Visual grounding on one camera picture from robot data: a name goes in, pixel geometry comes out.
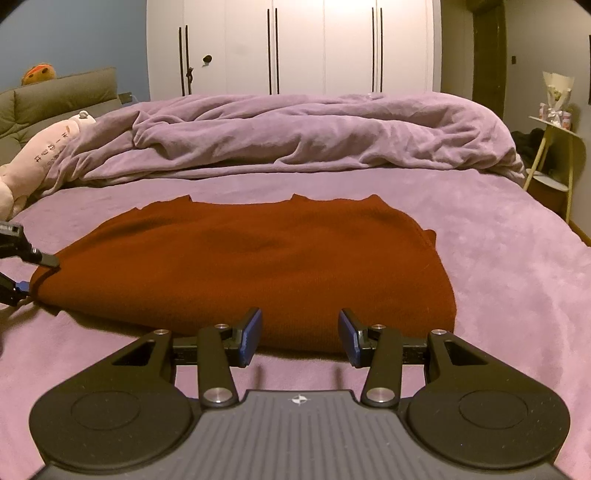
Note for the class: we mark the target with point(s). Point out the yellow side table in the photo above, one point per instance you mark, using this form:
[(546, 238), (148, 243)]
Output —
[(558, 152)]

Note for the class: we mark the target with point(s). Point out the purple bed sheet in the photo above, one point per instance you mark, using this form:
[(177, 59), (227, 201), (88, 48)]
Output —
[(508, 277)]

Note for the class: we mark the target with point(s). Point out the rust brown knit cardigan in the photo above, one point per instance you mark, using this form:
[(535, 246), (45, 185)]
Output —
[(254, 258)]

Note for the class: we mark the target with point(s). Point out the purple crumpled duvet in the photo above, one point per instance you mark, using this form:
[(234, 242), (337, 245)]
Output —
[(300, 134)]

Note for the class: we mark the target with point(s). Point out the white wardrobe doors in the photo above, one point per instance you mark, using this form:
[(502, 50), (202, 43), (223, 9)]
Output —
[(300, 46)]

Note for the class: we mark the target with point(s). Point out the dark door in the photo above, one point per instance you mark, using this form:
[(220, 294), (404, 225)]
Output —
[(487, 55)]

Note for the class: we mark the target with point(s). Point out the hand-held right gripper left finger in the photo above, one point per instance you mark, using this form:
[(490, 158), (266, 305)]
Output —
[(251, 337)]

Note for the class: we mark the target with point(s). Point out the wrapped flower bouquet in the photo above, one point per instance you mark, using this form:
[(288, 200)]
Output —
[(557, 97)]

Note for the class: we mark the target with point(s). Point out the orange plush toy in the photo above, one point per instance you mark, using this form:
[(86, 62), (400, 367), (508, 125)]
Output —
[(39, 74)]

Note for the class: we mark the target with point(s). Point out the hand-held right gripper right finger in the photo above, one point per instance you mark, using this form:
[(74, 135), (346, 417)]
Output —
[(348, 339)]

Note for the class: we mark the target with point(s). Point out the olive green bed headboard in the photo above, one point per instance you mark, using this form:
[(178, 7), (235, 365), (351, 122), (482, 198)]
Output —
[(55, 99)]

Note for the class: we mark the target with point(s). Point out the dark clothes heap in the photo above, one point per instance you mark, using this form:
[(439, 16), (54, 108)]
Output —
[(526, 143)]

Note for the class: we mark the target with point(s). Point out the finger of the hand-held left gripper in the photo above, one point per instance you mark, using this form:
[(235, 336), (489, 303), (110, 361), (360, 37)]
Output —
[(39, 257), (21, 288)]

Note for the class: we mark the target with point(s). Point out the long pink plush toy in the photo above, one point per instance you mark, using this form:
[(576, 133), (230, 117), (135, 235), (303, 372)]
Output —
[(41, 152)]

